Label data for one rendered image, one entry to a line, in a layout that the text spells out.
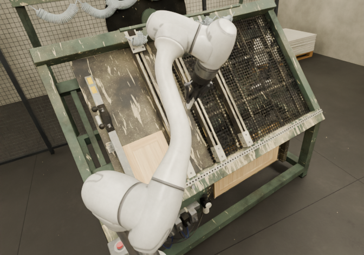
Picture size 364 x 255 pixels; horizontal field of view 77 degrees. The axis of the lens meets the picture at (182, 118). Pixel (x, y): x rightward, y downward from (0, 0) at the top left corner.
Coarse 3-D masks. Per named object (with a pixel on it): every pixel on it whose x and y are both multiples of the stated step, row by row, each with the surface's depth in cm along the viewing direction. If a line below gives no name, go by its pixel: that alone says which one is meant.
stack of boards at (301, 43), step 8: (288, 32) 604; (296, 32) 596; (304, 32) 588; (288, 40) 548; (296, 40) 549; (304, 40) 559; (312, 40) 570; (296, 48) 561; (304, 48) 571; (312, 48) 580; (304, 56) 594
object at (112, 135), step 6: (84, 78) 159; (90, 84) 158; (90, 90) 158; (96, 96) 158; (96, 102) 157; (102, 102) 159; (102, 120) 157; (114, 132) 157; (114, 138) 156; (114, 144) 156; (120, 144) 157; (120, 150) 156; (120, 156) 155; (120, 162) 155; (126, 162) 156; (126, 168) 155; (132, 174) 156
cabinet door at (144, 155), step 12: (156, 132) 169; (132, 144) 162; (144, 144) 165; (156, 144) 168; (132, 156) 160; (144, 156) 163; (156, 156) 166; (132, 168) 158; (144, 168) 161; (156, 168) 164; (144, 180) 160
